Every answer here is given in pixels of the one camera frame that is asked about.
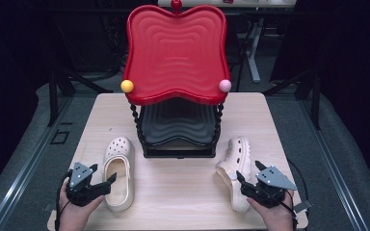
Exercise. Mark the black metal stand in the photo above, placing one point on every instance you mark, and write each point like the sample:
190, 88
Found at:
54, 96
314, 99

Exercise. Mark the person's left hand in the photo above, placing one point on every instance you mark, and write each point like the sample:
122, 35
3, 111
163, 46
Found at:
74, 216

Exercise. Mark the metal floor rail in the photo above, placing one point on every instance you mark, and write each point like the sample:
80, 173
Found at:
337, 179
22, 170

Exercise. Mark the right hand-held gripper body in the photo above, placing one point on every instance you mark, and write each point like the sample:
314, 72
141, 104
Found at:
269, 189

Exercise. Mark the person's right hand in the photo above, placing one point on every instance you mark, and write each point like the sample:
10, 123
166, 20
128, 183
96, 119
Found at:
277, 218

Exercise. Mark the grey table clip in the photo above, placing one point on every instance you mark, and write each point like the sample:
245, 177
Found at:
303, 206
48, 207

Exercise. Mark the cream clog shoe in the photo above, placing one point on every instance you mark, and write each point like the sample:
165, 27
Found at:
237, 157
119, 150

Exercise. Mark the red and black shoe rack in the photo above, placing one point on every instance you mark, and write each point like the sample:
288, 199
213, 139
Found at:
176, 54

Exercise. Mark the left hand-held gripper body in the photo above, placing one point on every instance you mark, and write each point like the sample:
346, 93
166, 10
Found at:
83, 192

